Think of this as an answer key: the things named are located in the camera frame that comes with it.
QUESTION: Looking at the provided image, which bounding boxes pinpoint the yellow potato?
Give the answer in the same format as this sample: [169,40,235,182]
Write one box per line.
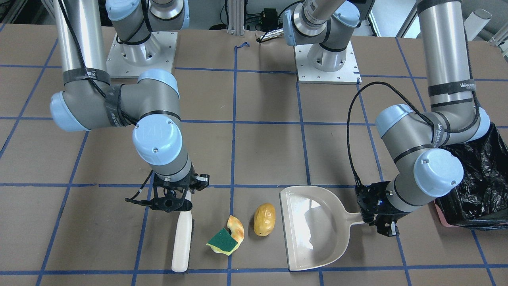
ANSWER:
[253,203,276,237]

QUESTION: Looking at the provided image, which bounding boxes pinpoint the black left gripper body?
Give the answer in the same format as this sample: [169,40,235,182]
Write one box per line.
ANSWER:
[354,181,399,237]

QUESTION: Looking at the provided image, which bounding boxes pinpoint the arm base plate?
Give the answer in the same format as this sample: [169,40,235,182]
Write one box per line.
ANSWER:
[106,31,178,78]
[294,42,362,85]

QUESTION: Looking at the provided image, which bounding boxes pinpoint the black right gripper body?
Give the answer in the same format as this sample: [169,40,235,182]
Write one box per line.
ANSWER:
[125,173,210,213]

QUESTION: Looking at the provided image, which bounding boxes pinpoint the white hand brush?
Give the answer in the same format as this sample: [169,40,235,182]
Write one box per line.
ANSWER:
[171,210,193,273]

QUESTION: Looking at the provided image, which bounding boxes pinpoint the beige plastic dustpan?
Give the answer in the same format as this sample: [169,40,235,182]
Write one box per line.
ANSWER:
[280,186,363,271]

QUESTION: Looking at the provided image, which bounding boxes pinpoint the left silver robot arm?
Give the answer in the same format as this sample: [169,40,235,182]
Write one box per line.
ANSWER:
[282,0,490,237]

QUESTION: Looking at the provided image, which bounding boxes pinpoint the yellow green sponge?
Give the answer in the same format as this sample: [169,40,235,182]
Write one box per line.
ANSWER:
[206,228,240,256]

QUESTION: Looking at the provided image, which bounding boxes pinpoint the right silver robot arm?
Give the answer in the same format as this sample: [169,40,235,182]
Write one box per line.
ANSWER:
[50,0,210,213]

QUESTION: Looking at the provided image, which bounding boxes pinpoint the black bag lined bin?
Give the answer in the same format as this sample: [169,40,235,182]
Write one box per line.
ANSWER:
[434,123,508,230]

